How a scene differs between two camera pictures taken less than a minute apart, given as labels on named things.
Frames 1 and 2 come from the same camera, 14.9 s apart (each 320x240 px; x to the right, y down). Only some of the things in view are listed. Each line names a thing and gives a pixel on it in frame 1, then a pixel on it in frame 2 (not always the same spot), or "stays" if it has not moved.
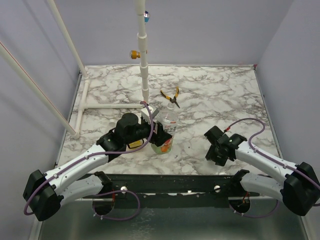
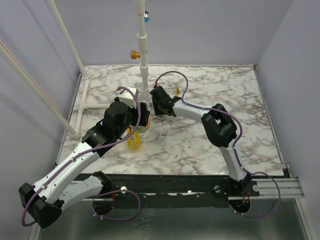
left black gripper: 158,139 to 144,114
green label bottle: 168,118 to 144,96
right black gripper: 213,145 to 158,99
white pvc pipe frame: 82,104 stays
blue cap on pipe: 146,16 stays
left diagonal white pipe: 52,106 stays
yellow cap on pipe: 134,54 stays
